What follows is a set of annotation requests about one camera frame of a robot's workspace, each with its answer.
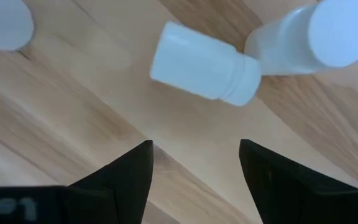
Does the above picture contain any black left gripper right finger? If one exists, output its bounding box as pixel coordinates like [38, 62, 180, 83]
[238, 138, 358, 224]

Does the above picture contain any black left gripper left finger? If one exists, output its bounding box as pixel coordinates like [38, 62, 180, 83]
[66, 139, 154, 224]

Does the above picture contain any white plastic pill bottle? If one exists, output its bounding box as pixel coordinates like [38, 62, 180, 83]
[243, 0, 358, 77]
[0, 0, 35, 52]
[149, 20, 263, 108]

